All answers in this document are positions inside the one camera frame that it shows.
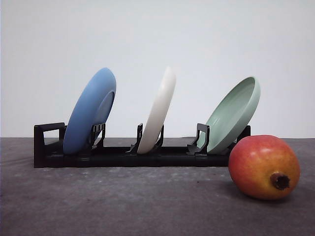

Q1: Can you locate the blue plate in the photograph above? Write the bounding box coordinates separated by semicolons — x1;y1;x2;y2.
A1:
63;67;117;155

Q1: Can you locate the white plate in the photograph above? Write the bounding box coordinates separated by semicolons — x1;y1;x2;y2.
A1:
138;67;177;154

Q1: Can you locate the green plate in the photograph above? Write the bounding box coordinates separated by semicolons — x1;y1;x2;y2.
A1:
197;76;261;153

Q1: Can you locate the black dish rack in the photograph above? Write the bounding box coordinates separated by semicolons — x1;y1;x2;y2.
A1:
34;122;251;168

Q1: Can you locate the red yellow pomegranate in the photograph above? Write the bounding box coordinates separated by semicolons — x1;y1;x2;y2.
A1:
228;135;301;200

